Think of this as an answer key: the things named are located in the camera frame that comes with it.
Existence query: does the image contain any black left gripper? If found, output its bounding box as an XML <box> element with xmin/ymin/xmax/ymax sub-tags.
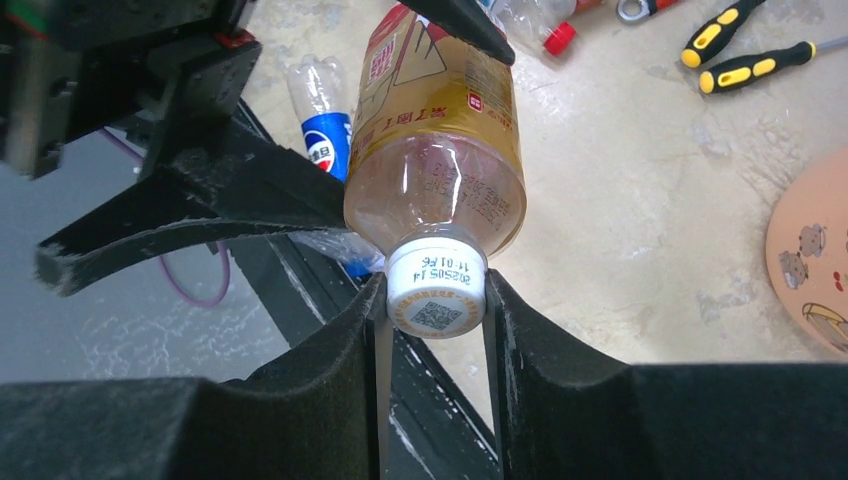
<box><xmin>1</xmin><ymin>1</ymin><xmax>345</xmax><ymax>297</ymax></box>

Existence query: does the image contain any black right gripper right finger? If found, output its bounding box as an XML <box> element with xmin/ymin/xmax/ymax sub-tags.
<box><xmin>483</xmin><ymin>270</ymin><xmax>847</xmax><ymax>479</ymax></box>

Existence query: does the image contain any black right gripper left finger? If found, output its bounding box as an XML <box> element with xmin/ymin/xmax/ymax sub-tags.
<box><xmin>0</xmin><ymin>272</ymin><xmax>389</xmax><ymax>480</ymax></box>

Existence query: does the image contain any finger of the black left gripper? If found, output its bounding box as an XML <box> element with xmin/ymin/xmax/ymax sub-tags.
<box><xmin>399</xmin><ymin>0</ymin><xmax>516</xmax><ymax>66</ymax></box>

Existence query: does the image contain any gold red label bottle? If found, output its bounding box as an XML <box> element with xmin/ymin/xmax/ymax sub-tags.
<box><xmin>344</xmin><ymin>4</ymin><xmax>527</xmax><ymax>339</ymax></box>

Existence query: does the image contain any orange plastic bin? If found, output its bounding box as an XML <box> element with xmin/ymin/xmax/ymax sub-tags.
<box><xmin>765</xmin><ymin>148</ymin><xmax>847</xmax><ymax>359</ymax></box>

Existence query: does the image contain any red label bottle middle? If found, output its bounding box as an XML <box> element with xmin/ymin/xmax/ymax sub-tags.
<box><xmin>490</xmin><ymin>0</ymin><xmax>604</xmax><ymax>57</ymax></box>

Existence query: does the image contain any Pepsi bottle front edge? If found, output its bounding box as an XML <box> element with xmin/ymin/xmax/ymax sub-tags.
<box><xmin>287</xmin><ymin>54</ymin><xmax>384</xmax><ymax>278</ymax></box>

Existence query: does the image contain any yellow black screwdriver left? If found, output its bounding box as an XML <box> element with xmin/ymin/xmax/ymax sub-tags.
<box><xmin>680</xmin><ymin>0</ymin><xmax>765</xmax><ymax>68</ymax></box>

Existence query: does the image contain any yellow black screwdriver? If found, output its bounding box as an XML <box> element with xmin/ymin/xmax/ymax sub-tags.
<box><xmin>698</xmin><ymin>36</ymin><xmax>847</xmax><ymax>94</ymax></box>
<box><xmin>680</xmin><ymin>0</ymin><xmax>765</xmax><ymax>68</ymax></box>

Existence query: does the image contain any yellow black screwdriver right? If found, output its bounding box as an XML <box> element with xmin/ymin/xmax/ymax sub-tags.
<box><xmin>698</xmin><ymin>36</ymin><xmax>847</xmax><ymax>94</ymax></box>

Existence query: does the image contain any red handled adjustable wrench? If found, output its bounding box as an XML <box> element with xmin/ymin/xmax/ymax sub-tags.
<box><xmin>616</xmin><ymin>0</ymin><xmax>678</xmax><ymax>24</ymax></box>

